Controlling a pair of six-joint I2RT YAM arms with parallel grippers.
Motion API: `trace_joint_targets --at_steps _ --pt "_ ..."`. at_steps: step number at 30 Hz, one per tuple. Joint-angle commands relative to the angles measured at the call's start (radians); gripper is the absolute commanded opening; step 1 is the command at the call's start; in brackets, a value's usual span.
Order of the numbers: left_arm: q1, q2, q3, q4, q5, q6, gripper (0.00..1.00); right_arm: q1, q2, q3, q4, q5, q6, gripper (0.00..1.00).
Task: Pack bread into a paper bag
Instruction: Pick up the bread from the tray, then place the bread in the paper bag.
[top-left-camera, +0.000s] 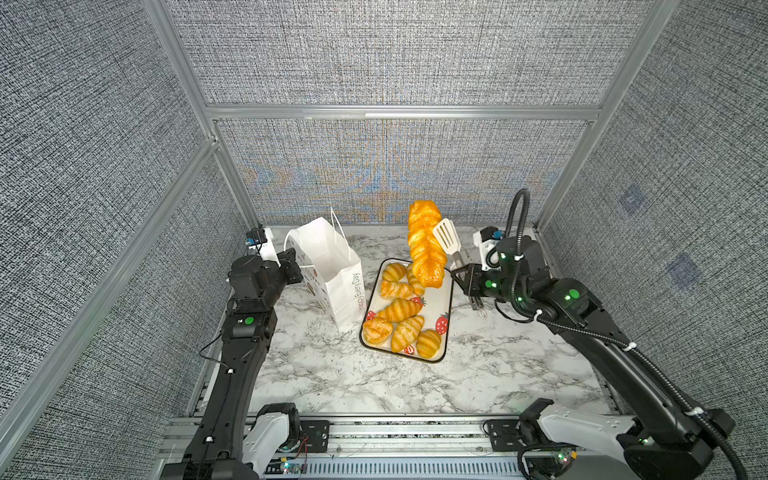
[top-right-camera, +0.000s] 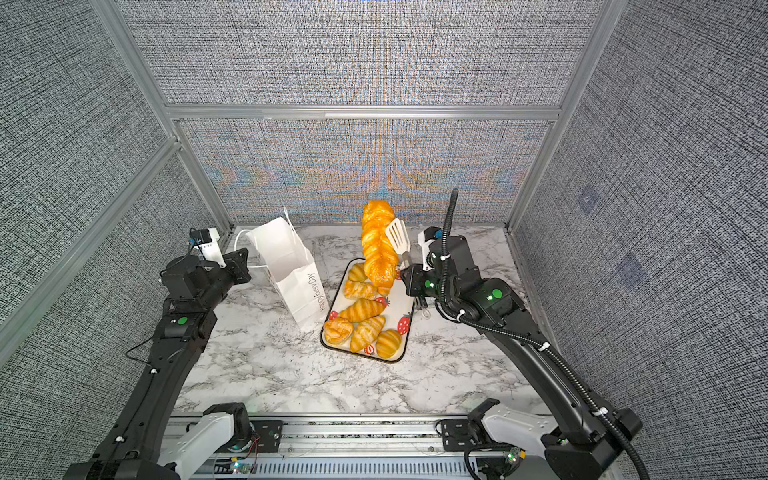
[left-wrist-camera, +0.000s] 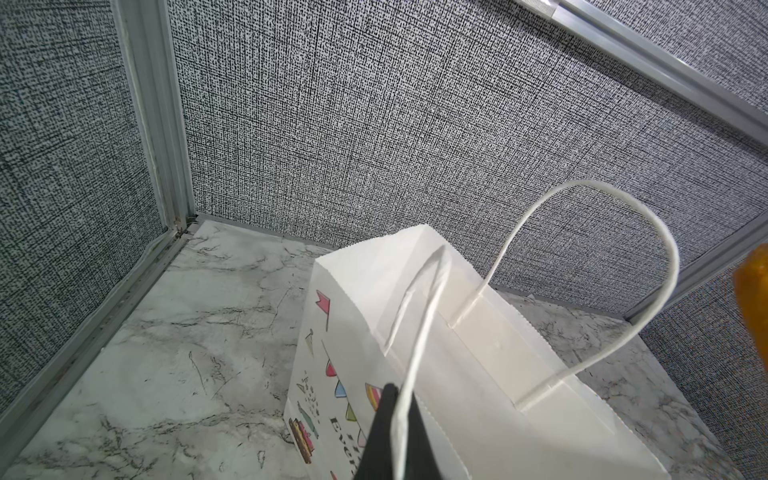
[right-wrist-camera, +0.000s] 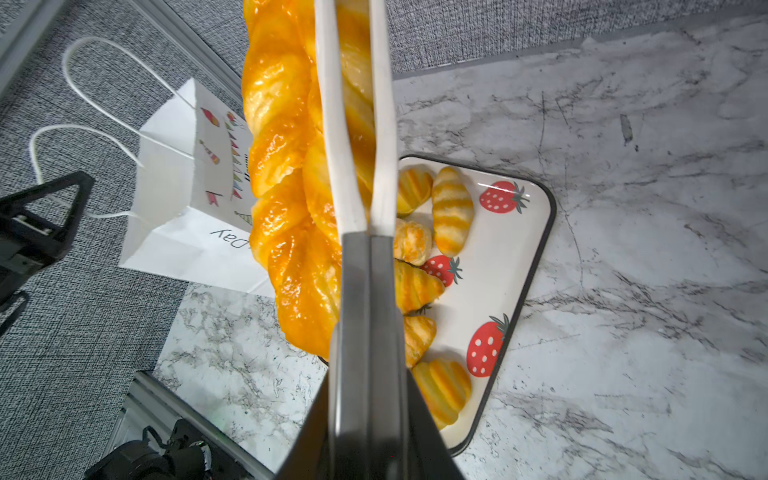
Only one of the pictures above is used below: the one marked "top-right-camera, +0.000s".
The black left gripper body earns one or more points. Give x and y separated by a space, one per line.
220 285

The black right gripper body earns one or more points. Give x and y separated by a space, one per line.
425 284

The white paper gift bag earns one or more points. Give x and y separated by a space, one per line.
291 269

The long braided bread loaf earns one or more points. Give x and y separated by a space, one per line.
381 259

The small croissant second row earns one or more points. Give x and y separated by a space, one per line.
354 290

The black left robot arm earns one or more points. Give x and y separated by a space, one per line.
132 449

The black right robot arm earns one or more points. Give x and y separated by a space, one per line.
589 433

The small croissant bottom right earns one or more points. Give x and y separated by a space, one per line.
388 343

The small croissant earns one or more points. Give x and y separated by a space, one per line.
356 273
388 343

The striped croissant centre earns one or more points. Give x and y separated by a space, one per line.
362 309

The striped croissant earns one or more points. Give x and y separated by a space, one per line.
366 333
362 309

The small croissant top left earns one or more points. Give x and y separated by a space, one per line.
356 273

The white strawberry-print tray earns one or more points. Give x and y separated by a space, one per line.
398 313

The striped croissant bottom middle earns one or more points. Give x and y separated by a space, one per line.
366 333

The round bun bottom left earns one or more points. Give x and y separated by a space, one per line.
336 331

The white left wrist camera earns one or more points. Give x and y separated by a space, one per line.
206 240

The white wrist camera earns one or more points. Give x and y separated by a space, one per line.
206 240
425 239

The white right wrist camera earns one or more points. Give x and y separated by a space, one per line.
425 239

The aluminium cage frame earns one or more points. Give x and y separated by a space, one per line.
84 130

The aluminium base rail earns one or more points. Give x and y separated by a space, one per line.
380 446

